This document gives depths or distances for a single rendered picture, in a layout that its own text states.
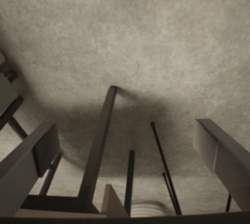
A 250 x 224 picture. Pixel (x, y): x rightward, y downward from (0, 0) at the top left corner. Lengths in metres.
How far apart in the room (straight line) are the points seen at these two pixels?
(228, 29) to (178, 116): 0.57
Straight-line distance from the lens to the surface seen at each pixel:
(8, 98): 1.12
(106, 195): 0.61
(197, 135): 0.17
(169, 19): 0.89
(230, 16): 0.95
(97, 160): 0.72
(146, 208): 2.28
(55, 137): 0.17
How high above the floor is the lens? 0.85
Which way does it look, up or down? 50 degrees down
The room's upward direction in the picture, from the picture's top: 171 degrees counter-clockwise
